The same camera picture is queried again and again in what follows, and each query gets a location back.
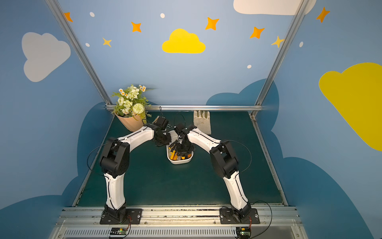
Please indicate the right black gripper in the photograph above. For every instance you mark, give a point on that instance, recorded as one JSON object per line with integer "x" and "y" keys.
{"x": 182, "y": 143}

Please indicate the horizontal aluminium frame rail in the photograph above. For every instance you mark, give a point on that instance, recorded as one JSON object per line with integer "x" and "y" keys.
{"x": 184, "y": 108}

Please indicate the white plastic storage box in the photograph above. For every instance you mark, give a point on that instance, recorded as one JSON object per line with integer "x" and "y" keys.
{"x": 181, "y": 159}

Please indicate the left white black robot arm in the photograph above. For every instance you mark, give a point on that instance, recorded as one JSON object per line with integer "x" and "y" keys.
{"x": 115, "y": 160}

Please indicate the white green artificial flowers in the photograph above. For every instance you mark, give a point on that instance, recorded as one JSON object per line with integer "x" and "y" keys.
{"x": 131, "y": 102}

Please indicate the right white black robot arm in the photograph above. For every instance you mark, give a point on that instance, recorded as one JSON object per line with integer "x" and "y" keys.
{"x": 223, "y": 158}

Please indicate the left aluminium frame post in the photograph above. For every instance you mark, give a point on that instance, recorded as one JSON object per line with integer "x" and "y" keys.
{"x": 58, "y": 13}

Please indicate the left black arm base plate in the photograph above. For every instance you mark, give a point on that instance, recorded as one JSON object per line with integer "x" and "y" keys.
{"x": 122, "y": 216}

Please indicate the beige work glove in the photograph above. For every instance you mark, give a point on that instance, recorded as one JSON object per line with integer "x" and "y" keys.
{"x": 202, "y": 121}

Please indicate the right small circuit board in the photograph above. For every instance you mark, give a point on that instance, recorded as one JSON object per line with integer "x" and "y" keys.
{"x": 243, "y": 233}

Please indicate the left small circuit board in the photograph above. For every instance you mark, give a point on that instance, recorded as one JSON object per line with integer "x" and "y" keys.
{"x": 118, "y": 232}

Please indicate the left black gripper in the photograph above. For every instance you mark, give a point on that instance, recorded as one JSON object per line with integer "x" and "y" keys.
{"x": 162, "y": 138}

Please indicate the tan flower pot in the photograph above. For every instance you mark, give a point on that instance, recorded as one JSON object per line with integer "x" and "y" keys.
{"x": 132, "y": 123}

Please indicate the aluminium frame post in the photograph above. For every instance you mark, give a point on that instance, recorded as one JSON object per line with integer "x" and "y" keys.
{"x": 58, "y": 13}
{"x": 290, "y": 34}

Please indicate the small circuit board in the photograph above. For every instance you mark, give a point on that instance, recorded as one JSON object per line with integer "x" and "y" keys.
{"x": 118, "y": 232}
{"x": 243, "y": 233}

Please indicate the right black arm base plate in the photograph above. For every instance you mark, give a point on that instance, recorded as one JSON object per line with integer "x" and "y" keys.
{"x": 228, "y": 216}

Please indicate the front aluminium mounting rail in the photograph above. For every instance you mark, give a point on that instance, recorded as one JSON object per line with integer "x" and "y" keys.
{"x": 172, "y": 222}

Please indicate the right aluminium frame post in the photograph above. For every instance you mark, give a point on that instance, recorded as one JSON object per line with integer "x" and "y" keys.
{"x": 290, "y": 34}

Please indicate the yellow handle screwdriver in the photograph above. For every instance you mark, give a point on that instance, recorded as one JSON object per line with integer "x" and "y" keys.
{"x": 173, "y": 153}

